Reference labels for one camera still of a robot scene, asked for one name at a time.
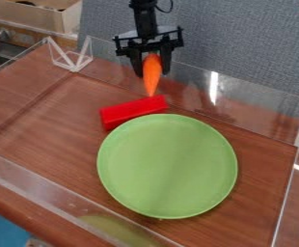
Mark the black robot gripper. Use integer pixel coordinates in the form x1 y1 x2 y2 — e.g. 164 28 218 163
112 26 184 78

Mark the orange toy carrot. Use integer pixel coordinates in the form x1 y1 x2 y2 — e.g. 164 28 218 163
143 53 163 96

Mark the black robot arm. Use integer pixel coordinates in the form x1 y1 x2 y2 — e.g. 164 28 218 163
114 0 184 78

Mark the red wedge block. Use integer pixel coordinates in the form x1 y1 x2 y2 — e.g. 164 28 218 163
99 95 168 130

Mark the cardboard box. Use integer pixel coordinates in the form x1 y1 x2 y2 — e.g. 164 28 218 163
0 0 83 33

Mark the wooden shelf with knob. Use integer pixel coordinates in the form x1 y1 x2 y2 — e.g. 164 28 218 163
0 19 78 65

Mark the green round plate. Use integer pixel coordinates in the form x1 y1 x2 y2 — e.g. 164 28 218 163
96 114 239 219

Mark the black cable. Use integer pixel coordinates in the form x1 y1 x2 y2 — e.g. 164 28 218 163
156 0 175 14

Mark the clear acrylic enclosure wall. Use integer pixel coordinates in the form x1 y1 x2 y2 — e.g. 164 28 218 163
0 40 299 247

